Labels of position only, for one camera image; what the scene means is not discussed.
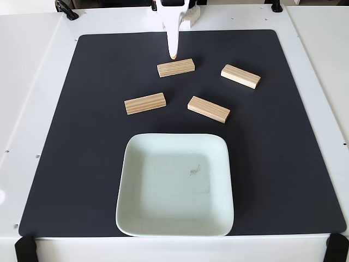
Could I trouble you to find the ridged light wooden block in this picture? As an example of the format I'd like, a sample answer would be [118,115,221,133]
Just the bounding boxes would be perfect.
[220,64,262,90]
[157,58,196,79]
[187,96,231,124]
[124,92,167,116]

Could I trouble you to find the black rubber mat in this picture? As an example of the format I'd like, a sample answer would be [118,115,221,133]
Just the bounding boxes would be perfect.
[18,29,347,237]

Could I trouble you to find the black corner bracket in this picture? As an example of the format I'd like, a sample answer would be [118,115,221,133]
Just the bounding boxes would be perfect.
[324,233,349,262]
[14,235,38,262]

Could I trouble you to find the pale green square plate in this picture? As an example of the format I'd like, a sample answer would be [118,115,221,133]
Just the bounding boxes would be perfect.
[115,133,235,237]

